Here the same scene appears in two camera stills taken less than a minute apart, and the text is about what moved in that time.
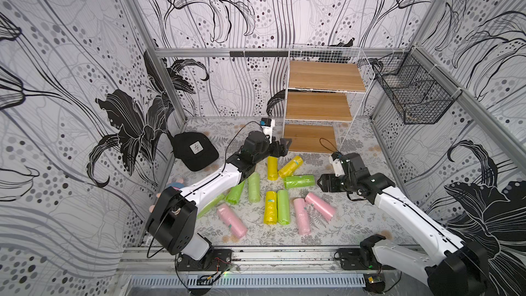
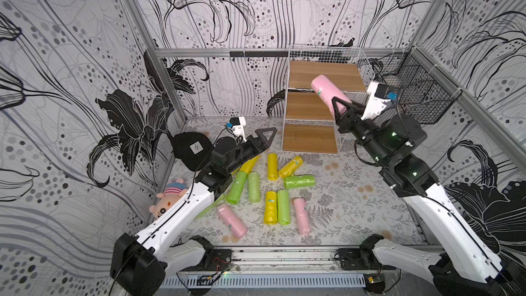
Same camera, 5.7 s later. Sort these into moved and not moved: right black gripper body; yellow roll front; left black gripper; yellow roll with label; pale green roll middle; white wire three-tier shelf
Moved: left black gripper; right black gripper body
Not moved: pale green roll middle; white wire three-tier shelf; yellow roll front; yellow roll with label
